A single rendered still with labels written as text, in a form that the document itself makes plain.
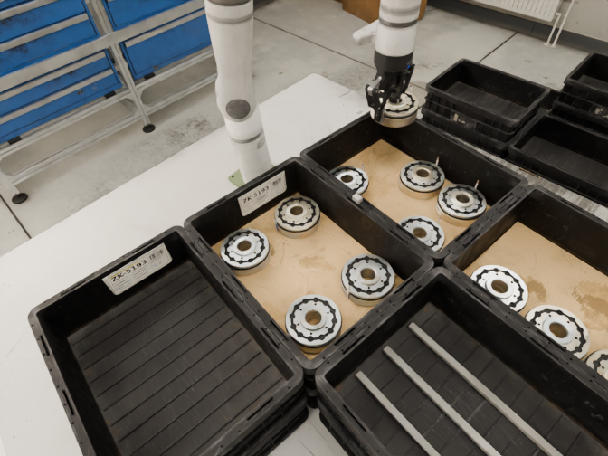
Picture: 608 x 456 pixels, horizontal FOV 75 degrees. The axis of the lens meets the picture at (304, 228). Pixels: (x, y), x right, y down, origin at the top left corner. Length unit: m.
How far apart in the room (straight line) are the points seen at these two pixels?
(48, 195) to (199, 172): 1.48
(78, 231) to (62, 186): 1.40
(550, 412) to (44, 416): 0.92
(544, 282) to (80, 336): 0.90
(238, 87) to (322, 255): 0.41
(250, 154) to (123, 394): 0.62
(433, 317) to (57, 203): 2.16
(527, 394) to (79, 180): 2.39
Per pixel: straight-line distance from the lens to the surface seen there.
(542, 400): 0.80
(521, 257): 0.93
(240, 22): 0.86
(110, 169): 2.60
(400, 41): 0.81
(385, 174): 1.01
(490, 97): 2.01
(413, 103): 0.94
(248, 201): 0.87
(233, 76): 0.91
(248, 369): 0.74
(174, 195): 1.22
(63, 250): 1.23
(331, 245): 0.86
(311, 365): 0.63
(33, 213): 2.57
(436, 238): 0.86
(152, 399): 0.78
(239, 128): 1.03
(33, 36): 2.41
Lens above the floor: 1.52
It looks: 51 degrees down
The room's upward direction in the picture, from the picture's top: 5 degrees counter-clockwise
